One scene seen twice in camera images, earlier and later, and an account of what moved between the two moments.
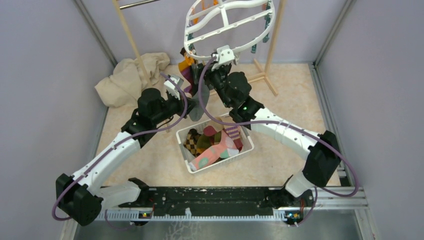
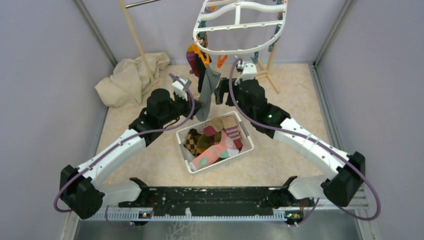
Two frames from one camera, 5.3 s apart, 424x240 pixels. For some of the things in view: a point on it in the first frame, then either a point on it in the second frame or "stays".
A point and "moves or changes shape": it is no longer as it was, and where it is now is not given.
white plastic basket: (182, 134) stays
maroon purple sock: (188, 73) -> (191, 57)
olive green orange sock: (205, 142) stays
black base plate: (221, 202) stays
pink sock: (225, 149) stays
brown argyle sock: (190, 141) stays
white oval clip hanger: (202, 13) -> (217, 15)
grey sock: (197, 111) moves or changes shape
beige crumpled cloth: (124, 85) stays
